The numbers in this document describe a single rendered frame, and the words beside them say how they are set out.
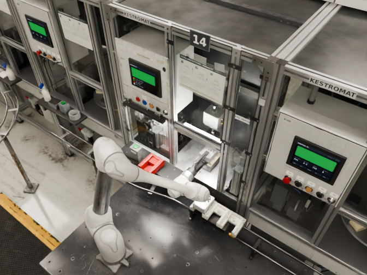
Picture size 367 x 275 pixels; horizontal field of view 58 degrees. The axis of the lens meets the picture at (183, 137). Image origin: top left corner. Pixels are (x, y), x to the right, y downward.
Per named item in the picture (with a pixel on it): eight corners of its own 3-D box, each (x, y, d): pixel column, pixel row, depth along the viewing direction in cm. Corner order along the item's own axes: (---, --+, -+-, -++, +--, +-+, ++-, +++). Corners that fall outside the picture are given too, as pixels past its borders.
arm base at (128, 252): (119, 278, 213) (118, 274, 209) (95, 258, 222) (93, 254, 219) (138, 256, 224) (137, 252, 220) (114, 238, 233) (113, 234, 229)
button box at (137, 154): (130, 157, 256) (129, 147, 248) (137, 151, 261) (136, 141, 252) (138, 162, 253) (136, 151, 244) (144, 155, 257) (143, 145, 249)
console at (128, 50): (120, 99, 234) (111, 39, 202) (147, 79, 251) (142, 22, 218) (167, 122, 217) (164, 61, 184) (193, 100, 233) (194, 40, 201)
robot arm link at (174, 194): (180, 183, 234) (195, 188, 226) (166, 198, 225) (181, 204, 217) (176, 172, 228) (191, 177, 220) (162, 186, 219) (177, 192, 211)
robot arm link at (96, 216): (92, 244, 219) (79, 220, 232) (114, 235, 228) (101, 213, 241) (103, 156, 176) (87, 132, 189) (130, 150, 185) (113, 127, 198)
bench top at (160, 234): (40, 265, 223) (38, 263, 220) (144, 168, 283) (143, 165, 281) (233, 446, 160) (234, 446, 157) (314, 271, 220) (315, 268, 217)
